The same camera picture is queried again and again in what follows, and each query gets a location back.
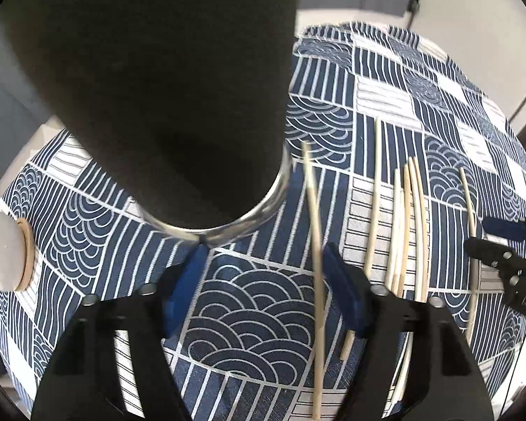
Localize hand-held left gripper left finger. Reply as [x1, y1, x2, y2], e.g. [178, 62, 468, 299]
[31, 244, 211, 421]

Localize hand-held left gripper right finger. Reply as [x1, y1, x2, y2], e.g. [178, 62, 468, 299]
[323, 242, 494, 421]

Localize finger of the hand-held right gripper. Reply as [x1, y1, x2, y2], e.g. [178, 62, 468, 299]
[482, 212, 526, 240]
[465, 237, 526, 317]

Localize bamboo chopstick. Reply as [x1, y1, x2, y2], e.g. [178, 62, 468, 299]
[392, 156, 425, 404]
[392, 164, 413, 295]
[397, 156, 429, 404]
[301, 140, 326, 418]
[385, 167, 403, 292]
[339, 117, 384, 360]
[458, 167, 483, 345]

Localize black cylindrical utensil holder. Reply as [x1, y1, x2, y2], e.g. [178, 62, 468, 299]
[9, 0, 301, 246]

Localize blue white patterned tablecloth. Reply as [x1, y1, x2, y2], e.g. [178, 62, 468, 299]
[0, 22, 526, 421]

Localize round wooden coaster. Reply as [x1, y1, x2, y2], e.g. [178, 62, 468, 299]
[13, 217, 36, 292]

